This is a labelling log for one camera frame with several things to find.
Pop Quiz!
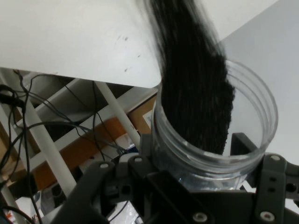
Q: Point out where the thick black cable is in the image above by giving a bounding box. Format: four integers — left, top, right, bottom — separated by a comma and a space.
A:
0, 204, 36, 224

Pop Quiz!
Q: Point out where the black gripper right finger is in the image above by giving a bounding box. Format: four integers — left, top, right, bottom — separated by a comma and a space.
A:
230, 132, 299, 224

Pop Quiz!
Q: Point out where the black cable with connector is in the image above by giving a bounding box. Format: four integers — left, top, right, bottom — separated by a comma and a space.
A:
0, 84, 26, 108

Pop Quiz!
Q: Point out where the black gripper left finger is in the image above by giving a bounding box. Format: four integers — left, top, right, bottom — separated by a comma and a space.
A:
49, 133, 211, 224

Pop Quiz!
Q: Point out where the white round frame tube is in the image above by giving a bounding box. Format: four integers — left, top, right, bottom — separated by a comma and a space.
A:
94, 81, 143, 147

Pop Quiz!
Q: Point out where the clear plastic jar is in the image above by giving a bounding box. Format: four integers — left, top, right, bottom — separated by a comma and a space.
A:
149, 58, 279, 194

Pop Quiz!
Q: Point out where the white frame bar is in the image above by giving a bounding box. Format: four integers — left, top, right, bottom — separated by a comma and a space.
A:
16, 78, 82, 126
53, 88, 158, 152
23, 100, 78, 199

